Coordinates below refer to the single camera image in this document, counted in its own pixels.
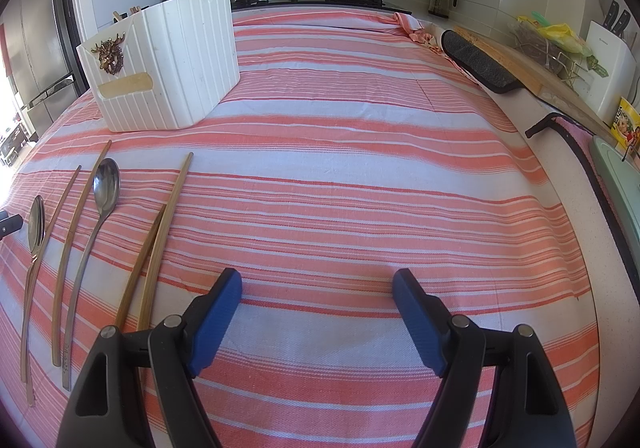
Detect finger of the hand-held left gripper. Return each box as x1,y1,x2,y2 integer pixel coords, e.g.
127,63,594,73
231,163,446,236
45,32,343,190
0,210,23,240

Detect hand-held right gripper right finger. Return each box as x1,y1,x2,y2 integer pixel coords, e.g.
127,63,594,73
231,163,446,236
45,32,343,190
392,268,578,448

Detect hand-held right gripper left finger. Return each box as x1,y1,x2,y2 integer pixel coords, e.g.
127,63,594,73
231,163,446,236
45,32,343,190
55,268,243,448

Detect metal spoon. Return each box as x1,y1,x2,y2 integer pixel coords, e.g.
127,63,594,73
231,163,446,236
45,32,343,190
62,158,122,391
20,195,47,409

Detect white ribbed utensil box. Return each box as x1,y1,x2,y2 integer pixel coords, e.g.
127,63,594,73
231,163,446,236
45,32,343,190
76,0,241,133

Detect dark wooden coffee table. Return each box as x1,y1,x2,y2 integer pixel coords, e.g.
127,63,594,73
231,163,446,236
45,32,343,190
0,125,27,164

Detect pink striped tablecloth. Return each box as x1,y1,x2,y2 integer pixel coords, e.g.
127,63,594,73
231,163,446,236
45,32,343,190
0,8,601,448

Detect grey refrigerator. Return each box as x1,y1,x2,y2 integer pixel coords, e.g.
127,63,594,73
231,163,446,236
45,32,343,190
0,0,78,139

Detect green tray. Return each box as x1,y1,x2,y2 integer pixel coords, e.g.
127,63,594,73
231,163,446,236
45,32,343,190
590,137,640,249

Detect pink black-edged apron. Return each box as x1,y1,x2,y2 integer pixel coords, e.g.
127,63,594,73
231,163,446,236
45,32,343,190
525,112,640,289

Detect black mat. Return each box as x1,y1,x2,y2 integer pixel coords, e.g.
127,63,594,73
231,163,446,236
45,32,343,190
440,29,523,94

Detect wooden cutting board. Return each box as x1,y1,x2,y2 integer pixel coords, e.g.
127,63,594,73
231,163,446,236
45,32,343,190
452,25,618,134

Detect yellow packet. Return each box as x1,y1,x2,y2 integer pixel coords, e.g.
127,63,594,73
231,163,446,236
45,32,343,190
612,97,640,151

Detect white knife block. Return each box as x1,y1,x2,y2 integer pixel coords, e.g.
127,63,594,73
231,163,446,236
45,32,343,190
582,20,637,126

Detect yellow plastic bag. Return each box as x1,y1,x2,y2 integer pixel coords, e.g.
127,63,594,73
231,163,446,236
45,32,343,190
517,13,581,48

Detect wire basket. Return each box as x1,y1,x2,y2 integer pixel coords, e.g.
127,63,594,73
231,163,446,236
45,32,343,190
515,23,588,81

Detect black handle knives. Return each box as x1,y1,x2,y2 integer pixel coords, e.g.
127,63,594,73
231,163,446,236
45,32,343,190
605,0,632,36

